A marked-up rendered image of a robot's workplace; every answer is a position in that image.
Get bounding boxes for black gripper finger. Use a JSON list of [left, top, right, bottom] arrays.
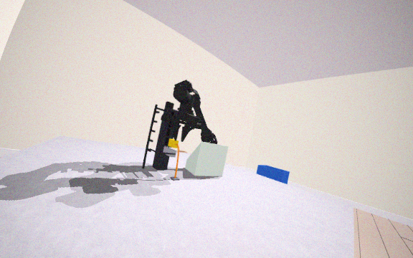
[[169, 123, 181, 141], [181, 126, 194, 142]]

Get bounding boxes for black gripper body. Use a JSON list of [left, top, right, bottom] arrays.
[[161, 105, 201, 129]]

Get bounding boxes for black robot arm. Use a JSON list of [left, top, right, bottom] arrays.
[[173, 80, 218, 144]]

